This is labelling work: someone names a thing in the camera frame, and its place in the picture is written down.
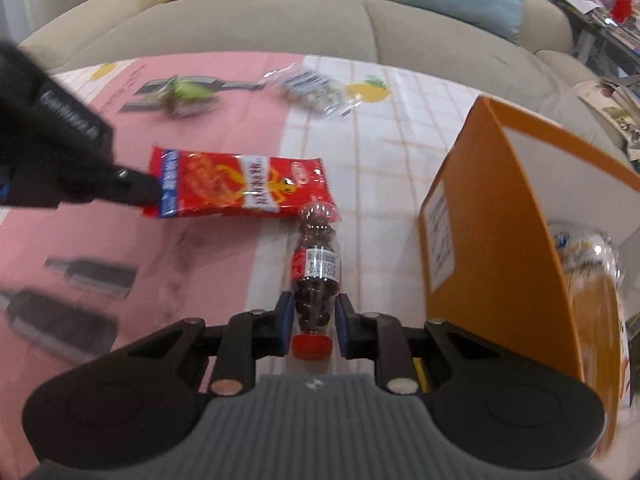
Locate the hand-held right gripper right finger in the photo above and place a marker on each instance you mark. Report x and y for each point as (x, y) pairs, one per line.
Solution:
(346, 327)

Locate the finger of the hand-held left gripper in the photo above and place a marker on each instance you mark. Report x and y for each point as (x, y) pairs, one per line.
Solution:
(135, 187)

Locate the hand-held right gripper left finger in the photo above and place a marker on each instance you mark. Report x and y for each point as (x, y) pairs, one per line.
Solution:
(285, 321)

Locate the small bottle of chocolate beans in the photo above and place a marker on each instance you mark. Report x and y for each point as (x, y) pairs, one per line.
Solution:
(315, 240)

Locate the red snack packet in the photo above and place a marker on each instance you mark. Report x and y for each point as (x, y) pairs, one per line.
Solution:
(235, 185)

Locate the orange cardboard box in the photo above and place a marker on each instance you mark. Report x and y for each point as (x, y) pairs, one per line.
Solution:
(490, 210)

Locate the clear snack bag blue logo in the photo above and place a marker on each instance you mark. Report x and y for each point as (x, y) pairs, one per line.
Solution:
(585, 255)

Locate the green snack packet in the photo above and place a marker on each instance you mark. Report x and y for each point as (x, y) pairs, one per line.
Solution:
(187, 92)

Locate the pink checked printed tablecloth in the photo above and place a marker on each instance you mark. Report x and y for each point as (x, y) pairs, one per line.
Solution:
(375, 160)

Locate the beige sofa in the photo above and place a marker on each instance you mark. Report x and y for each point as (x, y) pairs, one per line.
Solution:
(250, 25)

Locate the clear packet white label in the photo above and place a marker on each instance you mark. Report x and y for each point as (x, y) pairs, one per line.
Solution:
(310, 87)

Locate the stack of magazines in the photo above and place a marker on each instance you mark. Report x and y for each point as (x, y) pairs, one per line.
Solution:
(610, 105)

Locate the grey desk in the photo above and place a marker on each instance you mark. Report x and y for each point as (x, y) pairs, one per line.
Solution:
(590, 42)

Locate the cluttered desk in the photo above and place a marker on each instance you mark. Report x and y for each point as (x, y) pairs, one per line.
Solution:
(585, 0)

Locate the red paper bag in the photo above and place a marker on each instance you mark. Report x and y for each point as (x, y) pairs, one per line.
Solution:
(621, 2)

